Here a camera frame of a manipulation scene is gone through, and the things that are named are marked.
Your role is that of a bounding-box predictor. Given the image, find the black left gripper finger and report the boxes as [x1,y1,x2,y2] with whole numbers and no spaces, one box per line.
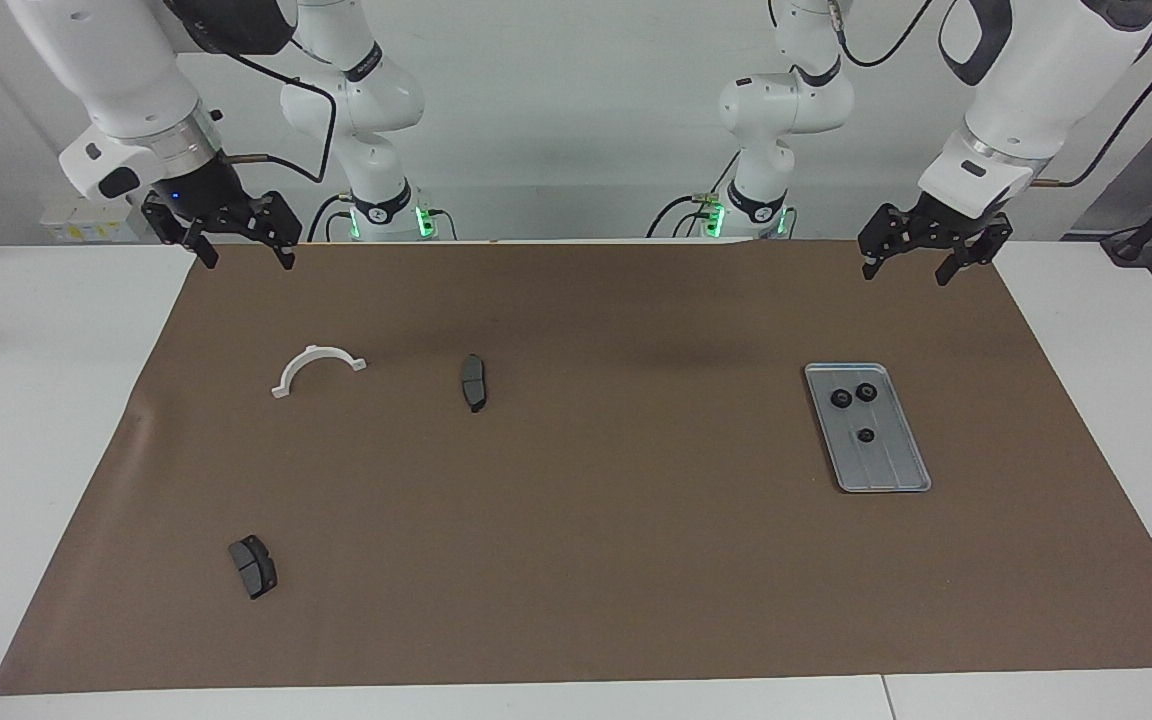
[858,204,923,282]
[936,213,1014,288]

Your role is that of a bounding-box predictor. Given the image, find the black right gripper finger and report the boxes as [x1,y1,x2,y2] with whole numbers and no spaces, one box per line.
[240,189,303,271]
[141,194,220,270]

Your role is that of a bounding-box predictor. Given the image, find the silver metal tray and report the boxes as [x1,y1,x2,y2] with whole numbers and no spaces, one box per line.
[804,362,933,494]

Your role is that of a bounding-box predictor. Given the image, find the white background box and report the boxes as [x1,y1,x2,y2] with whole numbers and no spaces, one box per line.
[39,193,149,244]

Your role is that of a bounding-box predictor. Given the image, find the gray slim brake pad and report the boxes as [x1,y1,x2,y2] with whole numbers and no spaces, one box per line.
[460,354,489,413]

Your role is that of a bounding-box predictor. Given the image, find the black grooved brake pad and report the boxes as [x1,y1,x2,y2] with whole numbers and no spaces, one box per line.
[228,535,279,600]

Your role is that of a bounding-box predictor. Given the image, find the brown paper mat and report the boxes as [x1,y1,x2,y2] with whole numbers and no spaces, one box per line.
[0,240,1152,696]

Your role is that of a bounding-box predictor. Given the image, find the black right base cable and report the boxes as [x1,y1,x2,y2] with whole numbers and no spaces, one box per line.
[308,193,352,243]

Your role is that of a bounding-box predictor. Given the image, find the black base cable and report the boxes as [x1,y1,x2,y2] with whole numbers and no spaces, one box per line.
[646,155,742,239]
[308,193,352,243]

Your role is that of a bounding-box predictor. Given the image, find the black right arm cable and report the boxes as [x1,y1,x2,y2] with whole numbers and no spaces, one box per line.
[221,50,339,186]

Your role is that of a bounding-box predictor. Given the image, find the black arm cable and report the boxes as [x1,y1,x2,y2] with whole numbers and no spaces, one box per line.
[221,50,339,186]
[831,0,1152,189]

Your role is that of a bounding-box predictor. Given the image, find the white semicircular bracket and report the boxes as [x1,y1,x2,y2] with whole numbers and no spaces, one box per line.
[271,344,368,400]

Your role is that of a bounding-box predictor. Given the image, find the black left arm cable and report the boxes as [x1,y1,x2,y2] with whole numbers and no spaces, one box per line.
[831,0,1152,189]

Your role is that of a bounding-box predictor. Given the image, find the black left base cable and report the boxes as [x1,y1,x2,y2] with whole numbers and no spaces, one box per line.
[646,155,742,239]

